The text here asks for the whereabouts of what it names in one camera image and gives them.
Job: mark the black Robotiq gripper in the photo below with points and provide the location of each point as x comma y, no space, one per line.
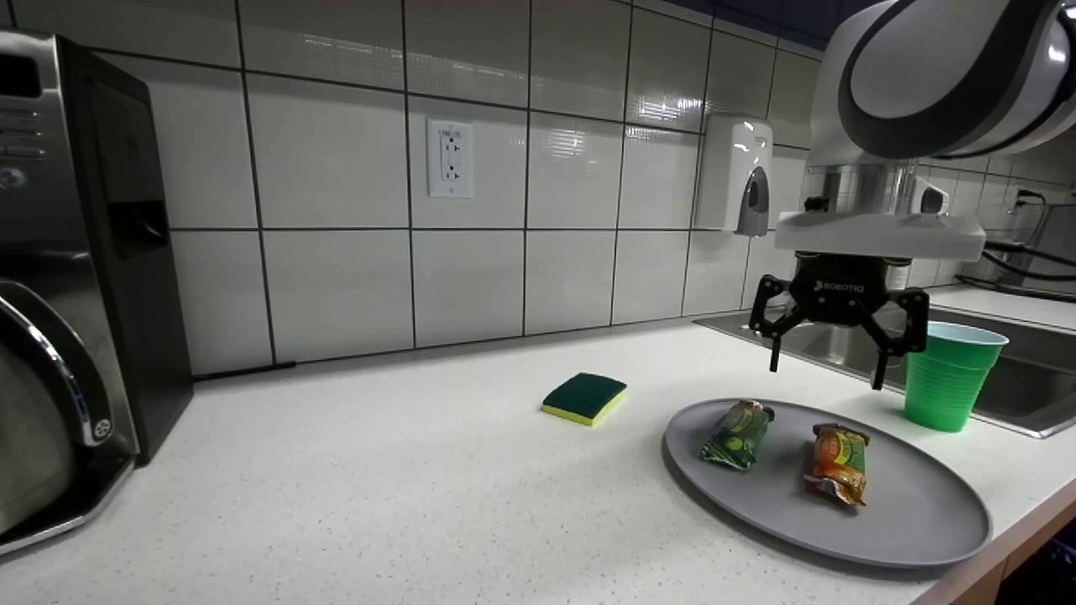
844,289

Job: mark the green plastic cup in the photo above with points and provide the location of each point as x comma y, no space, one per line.
946,388

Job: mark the orange candy bar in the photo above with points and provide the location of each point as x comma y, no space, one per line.
838,464

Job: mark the green candy bar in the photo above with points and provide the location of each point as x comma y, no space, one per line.
737,439

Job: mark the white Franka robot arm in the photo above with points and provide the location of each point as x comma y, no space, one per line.
942,54

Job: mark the grey round plate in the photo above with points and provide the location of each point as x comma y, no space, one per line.
761,506

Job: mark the stainless steel sink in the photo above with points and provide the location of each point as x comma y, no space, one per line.
1043,388

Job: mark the green and yellow sponge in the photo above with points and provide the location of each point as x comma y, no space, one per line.
584,395

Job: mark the dark blue upper cabinet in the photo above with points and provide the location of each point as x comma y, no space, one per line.
784,17

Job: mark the black coffee maker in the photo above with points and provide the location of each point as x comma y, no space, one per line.
122,224

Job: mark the steel coffee carafe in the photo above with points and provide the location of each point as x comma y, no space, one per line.
22,426

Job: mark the white wall soap dispenser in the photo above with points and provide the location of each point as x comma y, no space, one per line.
728,169

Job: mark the white wall outlet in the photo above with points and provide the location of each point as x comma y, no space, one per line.
451,159

